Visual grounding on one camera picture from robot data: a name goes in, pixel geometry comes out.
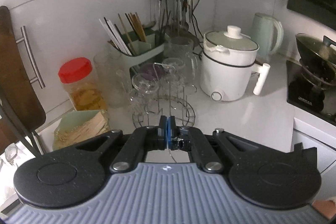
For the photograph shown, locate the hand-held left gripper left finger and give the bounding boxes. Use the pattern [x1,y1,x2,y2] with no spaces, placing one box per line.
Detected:
[75,115,168,172]

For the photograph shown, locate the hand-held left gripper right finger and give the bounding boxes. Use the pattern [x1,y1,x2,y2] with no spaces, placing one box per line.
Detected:
[167,115,265,174]

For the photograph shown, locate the clear glass goblet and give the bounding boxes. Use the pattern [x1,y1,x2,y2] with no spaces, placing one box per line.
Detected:
[161,57,187,88]
[131,73,161,115]

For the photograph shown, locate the purple cup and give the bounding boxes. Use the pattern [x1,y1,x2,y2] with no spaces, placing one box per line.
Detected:
[140,63,170,83]

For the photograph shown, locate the black induction cooker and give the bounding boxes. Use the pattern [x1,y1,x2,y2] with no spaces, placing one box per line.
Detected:
[286,60,336,126]

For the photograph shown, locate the ribbed glass tumbler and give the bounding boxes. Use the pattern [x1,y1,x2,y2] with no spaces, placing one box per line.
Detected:
[93,52,132,109]

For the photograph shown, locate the bundle of wooden sticks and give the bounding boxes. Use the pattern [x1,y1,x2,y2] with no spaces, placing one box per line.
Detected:
[55,111,111,149]

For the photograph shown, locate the white electric pot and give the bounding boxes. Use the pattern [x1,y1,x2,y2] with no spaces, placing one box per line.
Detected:
[199,25,271,102]

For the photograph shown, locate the green utensil caddy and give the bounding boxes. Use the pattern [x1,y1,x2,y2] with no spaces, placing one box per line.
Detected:
[107,27,166,75]

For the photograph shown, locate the clear glass pitcher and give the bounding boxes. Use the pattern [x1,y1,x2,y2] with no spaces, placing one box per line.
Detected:
[167,37,198,88]

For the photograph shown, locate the red lid plastic jar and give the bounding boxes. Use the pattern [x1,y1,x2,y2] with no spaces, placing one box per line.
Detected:
[58,57,108,111]

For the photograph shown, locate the green plastic basket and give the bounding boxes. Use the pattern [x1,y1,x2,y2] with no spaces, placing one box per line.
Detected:
[52,110,111,151]

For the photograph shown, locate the steel wok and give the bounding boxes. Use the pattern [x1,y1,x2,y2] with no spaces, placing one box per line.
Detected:
[295,33,336,90]

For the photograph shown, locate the bundle of dark cutlery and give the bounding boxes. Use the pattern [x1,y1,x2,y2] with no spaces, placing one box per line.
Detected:
[155,10,174,39]

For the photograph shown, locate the green kettle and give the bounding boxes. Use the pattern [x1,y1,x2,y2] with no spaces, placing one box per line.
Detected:
[251,13,284,56]

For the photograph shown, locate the wooden cutting board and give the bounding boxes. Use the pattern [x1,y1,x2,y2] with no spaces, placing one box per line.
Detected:
[0,6,46,146]

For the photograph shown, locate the small glass with red spot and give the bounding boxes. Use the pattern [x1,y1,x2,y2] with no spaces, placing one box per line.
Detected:
[4,143,19,163]

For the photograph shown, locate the wire cup rack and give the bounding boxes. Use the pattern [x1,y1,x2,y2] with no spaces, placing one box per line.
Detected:
[130,63,197,130]

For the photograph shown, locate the black power cable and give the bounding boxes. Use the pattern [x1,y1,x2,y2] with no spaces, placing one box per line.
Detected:
[190,0,204,38]

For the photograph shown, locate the steel bar handle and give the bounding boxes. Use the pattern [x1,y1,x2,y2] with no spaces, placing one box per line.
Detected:
[16,26,46,88]

